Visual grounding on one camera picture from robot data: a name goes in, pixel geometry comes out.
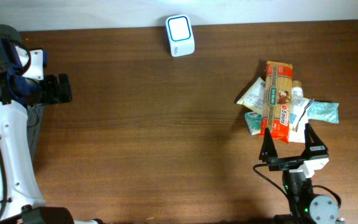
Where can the blue white tissue packet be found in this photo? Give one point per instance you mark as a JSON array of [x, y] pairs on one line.
[[253, 121]]

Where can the orange spaghetti packet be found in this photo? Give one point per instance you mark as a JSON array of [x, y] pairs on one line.
[[276, 107]]

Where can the teal snack packet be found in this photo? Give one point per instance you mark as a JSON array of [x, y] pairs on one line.
[[324, 111]]

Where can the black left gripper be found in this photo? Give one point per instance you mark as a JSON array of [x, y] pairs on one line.
[[64, 88]]

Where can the white cream tube gold cap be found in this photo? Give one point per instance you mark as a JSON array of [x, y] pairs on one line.
[[298, 133]]

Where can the grey plastic basket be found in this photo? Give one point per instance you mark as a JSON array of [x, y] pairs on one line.
[[17, 136]]

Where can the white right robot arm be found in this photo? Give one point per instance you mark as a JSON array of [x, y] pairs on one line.
[[308, 203]]

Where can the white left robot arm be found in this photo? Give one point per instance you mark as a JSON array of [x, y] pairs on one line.
[[20, 198]]

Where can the white barcode scanner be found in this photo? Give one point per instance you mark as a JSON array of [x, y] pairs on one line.
[[180, 35]]

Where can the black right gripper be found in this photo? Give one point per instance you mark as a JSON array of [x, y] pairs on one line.
[[289, 162]]

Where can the yellow wet wipes packet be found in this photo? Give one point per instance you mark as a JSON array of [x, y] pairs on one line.
[[253, 99]]

